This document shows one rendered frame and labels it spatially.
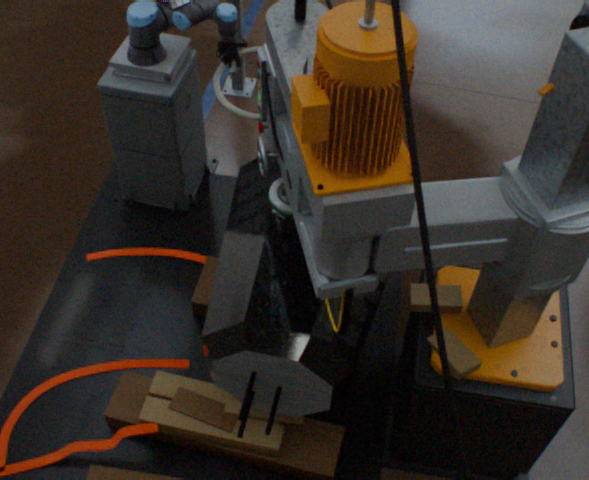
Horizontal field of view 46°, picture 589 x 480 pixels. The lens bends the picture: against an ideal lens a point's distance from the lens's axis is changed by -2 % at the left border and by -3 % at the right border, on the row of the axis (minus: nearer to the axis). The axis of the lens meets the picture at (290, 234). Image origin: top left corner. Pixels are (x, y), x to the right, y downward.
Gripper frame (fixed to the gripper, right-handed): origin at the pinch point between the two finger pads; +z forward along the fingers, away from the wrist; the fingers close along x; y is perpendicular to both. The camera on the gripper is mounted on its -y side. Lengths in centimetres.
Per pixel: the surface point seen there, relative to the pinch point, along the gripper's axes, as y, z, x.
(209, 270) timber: 56, 74, 43
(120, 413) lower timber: 135, 69, 78
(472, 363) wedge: 38, -2, 179
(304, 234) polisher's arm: 66, -45, 118
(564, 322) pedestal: -9, 8, 191
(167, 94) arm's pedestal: 31.5, 6.0, -12.7
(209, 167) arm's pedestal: 3, 91, -24
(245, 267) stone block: 69, 3, 90
